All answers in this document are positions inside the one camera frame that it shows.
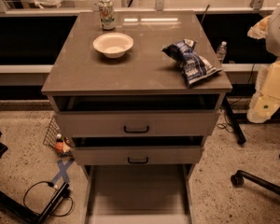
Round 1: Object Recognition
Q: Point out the drawer with black handle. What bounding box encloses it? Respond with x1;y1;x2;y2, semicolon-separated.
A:
72;146;203;165
55;111;219;138

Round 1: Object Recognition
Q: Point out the black cable loop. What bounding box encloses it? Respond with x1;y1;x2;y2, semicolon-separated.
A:
22;180;75;217

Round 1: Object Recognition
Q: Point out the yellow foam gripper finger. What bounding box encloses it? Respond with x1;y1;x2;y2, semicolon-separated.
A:
246;60;280;123

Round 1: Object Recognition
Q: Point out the black table leg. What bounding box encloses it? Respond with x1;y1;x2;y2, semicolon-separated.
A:
222;97;246;145

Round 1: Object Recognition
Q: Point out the orange bottle in basket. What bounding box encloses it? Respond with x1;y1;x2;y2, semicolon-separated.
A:
54;133;63;153

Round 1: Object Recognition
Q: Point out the blue chip bag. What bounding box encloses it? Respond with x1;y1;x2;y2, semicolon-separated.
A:
161;39;222;87

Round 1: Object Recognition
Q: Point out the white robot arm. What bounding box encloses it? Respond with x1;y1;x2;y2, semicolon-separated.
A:
246;3;280;123

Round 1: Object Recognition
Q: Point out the grey drawer cabinet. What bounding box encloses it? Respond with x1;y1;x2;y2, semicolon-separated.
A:
41;10;233;224

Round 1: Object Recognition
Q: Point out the black power strip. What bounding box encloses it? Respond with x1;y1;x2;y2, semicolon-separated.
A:
36;182;69;224

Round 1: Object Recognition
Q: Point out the wire basket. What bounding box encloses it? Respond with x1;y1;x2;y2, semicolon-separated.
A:
43;117;72;157

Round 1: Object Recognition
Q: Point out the open bottom drawer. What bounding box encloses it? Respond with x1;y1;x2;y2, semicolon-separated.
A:
81;164;195;224

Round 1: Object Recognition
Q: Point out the green soda can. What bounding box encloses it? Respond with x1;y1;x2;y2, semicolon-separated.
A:
98;0;115;31

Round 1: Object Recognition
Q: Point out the white paper bowl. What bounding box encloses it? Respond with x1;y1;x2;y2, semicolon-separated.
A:
92;33;133;59

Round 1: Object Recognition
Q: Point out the clear water bottle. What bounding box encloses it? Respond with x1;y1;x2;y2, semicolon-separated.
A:
216;41;227;63

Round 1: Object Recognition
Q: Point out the top drawer with black handle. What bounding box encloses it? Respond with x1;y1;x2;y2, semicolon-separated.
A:
55;111;219;138

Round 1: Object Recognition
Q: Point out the middle drawer with black handle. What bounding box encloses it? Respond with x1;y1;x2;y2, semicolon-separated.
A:
72;146;203;165

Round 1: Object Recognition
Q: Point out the black office chair base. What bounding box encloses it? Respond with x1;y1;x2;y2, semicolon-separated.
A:
230;133;280;201

